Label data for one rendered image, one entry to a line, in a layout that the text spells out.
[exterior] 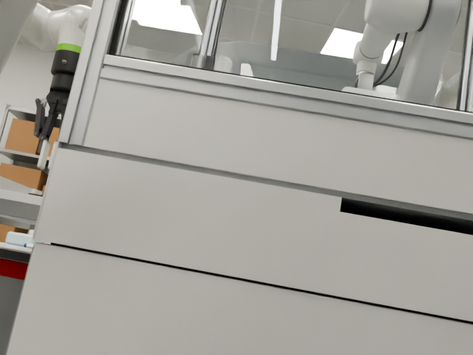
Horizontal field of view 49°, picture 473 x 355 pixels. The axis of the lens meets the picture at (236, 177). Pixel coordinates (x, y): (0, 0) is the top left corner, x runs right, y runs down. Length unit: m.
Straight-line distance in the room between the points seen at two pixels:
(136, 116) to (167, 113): 0.05
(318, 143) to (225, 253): 0.21
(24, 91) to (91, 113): 5.31
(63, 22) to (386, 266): 1.00
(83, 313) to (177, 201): 0.20
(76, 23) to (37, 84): 4.72
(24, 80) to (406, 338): 5.67
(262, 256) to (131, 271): 0.18
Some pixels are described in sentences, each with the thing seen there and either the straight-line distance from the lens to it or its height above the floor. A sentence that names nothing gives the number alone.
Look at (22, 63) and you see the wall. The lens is 6.23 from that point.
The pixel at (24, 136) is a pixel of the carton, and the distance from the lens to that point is 5.47.
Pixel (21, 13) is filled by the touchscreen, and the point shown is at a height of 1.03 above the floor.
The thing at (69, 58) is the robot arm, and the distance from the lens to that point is 1.36.
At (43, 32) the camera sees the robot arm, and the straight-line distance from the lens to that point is 1.47.
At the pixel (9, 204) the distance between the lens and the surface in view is 1.28.
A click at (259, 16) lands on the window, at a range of 0.84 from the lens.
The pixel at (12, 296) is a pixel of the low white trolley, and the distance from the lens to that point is 1.52.
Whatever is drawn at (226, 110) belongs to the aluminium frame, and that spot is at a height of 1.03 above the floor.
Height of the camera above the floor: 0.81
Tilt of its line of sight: 10 degrees up
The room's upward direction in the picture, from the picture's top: 11 degrees clockwise
